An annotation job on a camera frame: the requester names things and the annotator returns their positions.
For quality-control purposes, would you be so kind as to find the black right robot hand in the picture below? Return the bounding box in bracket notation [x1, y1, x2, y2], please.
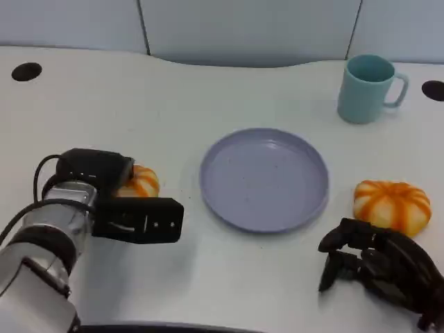
[318, 217, 444, 331]

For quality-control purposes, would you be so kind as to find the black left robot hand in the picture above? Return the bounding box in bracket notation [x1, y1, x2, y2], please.
[56, 148, 135, 198]

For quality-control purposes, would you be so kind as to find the orange white ring bread roll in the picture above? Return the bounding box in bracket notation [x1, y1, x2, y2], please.
[116, 165, 160, 198]

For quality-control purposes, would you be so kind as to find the orange white toy bread roll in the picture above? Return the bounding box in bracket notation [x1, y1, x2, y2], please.
[352, 179, 432, 239]

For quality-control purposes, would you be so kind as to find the grey partition panel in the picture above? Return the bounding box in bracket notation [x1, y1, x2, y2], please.
[345, 0, 444, 65]
[0, 0, 150, 56]
[137, 0, 361, 68]

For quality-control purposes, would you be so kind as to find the lilac plate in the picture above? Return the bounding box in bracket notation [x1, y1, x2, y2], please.
[199, 127, 330, 233]

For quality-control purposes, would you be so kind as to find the pale green mug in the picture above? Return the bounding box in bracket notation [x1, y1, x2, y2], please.
[336, 53, 409, 125]

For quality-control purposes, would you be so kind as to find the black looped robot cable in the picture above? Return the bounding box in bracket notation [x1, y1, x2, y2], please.
[33, 154, 62, 203]

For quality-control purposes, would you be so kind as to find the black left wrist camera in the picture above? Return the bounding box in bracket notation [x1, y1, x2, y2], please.
[92, 197, 185, 245]

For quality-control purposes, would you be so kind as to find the black forearm robot cable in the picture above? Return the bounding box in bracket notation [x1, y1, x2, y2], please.
[0, 201, 96, 244]

